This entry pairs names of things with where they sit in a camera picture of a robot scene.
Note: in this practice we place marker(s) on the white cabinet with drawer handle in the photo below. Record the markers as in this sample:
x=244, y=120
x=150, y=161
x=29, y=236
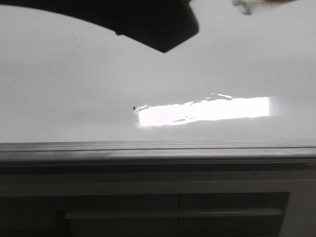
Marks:
x=159, y=200

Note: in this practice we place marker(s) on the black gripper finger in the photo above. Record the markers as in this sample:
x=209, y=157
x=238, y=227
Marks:
x=159, y=24

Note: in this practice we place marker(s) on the white whiteboard with aluminium frame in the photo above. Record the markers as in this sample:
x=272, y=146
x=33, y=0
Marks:
x=242, y=89

